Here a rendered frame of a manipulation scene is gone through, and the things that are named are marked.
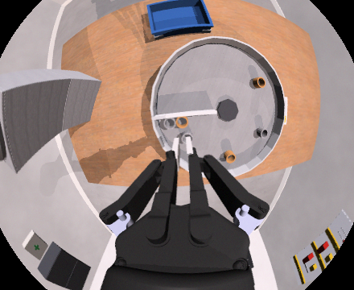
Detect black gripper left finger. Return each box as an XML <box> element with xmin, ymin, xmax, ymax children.
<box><xmin>99</xmin><ymin>138</ymin><xmax>180</xmax><ymax>244</ymax></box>

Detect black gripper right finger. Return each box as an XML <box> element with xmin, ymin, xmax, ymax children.
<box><xmin>186</xmin><ymin>137</ymin><xmax>270</xmax><ymax>244</ymax></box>

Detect blue open-top crate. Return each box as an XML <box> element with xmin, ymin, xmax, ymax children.
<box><xmin>146</xmin><ymin>0</ymin><xmax>214</xmax><ymax>40</ymax></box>

